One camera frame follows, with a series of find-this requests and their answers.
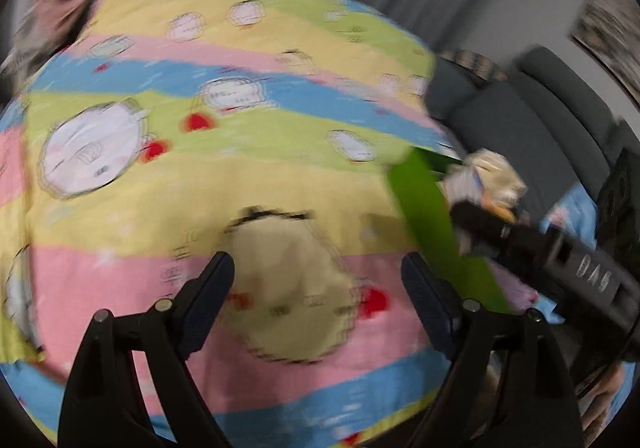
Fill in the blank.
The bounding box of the striped cartoon printed blanket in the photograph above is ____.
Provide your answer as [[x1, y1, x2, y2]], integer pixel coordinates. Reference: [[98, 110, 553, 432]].
[[0, 0, 541, 448]]

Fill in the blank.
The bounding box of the person's right hand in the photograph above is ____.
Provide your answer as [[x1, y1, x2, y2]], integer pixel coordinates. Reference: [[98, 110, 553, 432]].
[[575, 368, 627, 402]]

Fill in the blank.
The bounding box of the striped knitted pillow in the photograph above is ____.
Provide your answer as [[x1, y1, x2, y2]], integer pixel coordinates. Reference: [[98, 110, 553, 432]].
[[441, 47, 509, 85]]

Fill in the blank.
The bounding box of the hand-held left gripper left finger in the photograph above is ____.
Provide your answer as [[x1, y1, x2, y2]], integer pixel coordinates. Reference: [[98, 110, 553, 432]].
[[57, 250, 236, 448]]

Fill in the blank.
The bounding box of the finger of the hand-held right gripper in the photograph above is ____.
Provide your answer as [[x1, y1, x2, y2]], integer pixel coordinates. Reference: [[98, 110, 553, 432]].
[[449, 199, 562, 270]]

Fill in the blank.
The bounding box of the landscape wall painting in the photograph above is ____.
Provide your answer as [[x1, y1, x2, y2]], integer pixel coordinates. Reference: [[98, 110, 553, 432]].
[[569, 0, 640, 105]]

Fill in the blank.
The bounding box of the green box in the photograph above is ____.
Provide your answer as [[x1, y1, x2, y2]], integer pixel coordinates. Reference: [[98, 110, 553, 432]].
[[386, 147, 517, 315]]

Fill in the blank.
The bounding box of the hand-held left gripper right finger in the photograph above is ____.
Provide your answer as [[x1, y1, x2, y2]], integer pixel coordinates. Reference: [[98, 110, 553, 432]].
[[400, 252, 584, 448]]

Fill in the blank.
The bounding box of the grey sofa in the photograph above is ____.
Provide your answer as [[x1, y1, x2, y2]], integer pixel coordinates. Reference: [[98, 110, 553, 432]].
[[425, 44, 640, 230]]

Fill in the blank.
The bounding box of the pink grey cloth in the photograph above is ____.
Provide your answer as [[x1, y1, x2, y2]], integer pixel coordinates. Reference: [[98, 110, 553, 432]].
[[12, 0, 118, 60]]

